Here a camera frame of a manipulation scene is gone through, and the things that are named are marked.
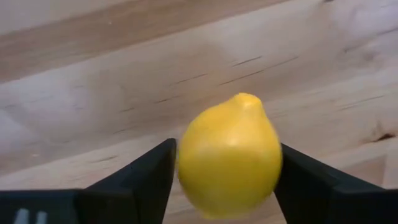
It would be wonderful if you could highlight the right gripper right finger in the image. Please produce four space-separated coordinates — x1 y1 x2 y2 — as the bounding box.
273 142 386 224

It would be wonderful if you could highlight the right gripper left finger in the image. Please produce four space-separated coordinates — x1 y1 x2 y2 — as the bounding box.
79 138 177 224

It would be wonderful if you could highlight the yellow lemon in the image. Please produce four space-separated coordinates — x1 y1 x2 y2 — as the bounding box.
177 92 284 220

